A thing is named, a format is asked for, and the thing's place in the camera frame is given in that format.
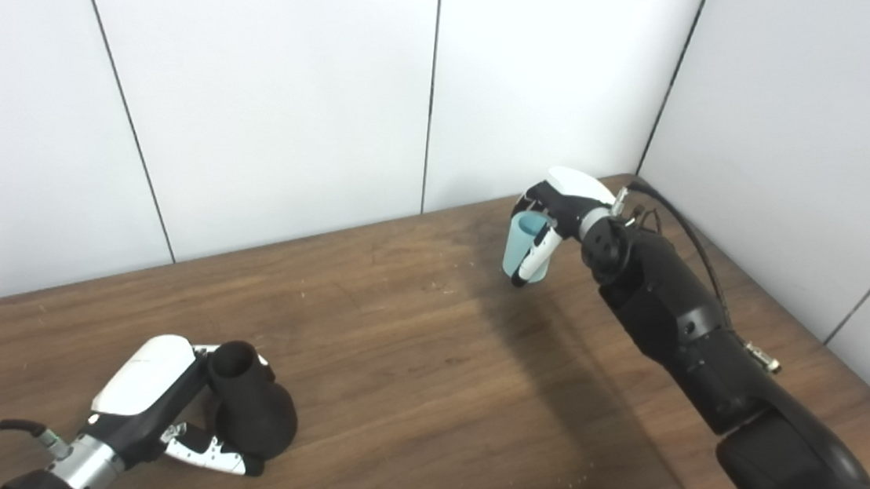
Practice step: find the black and white left hand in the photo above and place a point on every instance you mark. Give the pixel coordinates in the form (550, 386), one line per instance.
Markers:
(147, 385)

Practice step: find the black flared nozzle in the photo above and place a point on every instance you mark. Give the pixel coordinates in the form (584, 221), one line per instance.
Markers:
(254, 418)

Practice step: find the black and white right hand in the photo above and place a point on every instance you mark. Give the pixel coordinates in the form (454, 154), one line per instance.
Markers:
(577, 198)

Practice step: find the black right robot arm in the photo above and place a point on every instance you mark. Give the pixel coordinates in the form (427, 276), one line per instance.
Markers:
(710, 339)

